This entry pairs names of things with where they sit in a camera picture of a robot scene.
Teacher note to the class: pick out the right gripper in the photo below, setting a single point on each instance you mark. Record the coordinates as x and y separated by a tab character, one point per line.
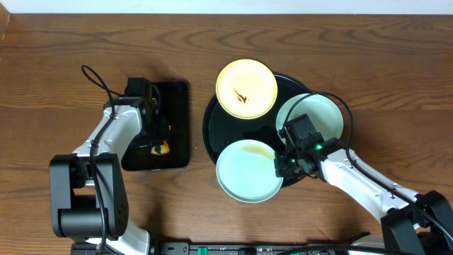
282	167

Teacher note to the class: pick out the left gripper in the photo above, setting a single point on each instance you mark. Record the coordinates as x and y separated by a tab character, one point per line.
158	134

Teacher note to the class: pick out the orange green sponge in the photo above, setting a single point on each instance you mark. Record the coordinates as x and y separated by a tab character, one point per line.
161	148

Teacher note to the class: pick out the mint plate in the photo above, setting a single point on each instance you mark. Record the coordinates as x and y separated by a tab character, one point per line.
246	171
322	111

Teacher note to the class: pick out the mint plate front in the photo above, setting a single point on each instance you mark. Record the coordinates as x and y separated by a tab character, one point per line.
246	171

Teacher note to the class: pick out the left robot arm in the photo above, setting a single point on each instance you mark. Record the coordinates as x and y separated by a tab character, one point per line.
87	192

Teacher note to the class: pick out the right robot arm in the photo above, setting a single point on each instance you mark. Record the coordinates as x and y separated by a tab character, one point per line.
412	223

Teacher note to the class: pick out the rectangular black tray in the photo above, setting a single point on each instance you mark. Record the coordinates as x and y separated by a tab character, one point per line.
173	99

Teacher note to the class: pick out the round black tray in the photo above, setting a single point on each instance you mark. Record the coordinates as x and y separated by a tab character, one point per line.
220	129

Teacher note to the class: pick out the yellow plate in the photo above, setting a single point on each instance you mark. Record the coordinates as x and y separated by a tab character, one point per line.
246	89

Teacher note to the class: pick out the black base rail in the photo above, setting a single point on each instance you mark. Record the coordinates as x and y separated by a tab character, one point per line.
184	248

